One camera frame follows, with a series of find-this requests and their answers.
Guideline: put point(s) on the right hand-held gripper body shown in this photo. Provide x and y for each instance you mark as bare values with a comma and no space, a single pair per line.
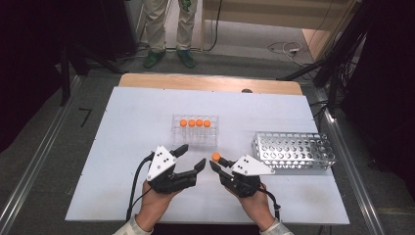
249,166

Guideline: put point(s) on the person's left hand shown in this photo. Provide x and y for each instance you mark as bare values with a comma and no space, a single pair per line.
151,209

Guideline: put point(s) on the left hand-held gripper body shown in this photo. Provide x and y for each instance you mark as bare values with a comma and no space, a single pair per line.
161,161

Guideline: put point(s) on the white table board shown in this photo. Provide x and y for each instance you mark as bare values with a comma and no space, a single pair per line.
130,130

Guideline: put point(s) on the perforated metal tube rack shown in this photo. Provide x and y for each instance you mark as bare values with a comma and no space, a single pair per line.
293,150

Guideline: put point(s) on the light wooden furniture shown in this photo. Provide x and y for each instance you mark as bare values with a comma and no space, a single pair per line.
277,13

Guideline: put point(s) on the wooden table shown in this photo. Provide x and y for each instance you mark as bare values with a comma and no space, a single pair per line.
202,83

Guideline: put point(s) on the dark table grommet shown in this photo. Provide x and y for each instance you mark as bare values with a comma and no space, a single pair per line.
247,90

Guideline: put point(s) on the dark cabinet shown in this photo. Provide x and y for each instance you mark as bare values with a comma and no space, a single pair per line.
117,29

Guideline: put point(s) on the aluminium floor rail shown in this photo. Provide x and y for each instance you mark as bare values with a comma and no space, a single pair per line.
352,176
39,150

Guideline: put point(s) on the person's right hand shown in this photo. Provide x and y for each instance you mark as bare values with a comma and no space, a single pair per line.
256,205

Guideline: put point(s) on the black metal stand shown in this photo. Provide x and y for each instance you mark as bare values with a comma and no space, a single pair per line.
65,78

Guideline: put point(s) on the clear plastic tube rack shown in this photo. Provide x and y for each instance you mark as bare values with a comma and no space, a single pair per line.
194,138

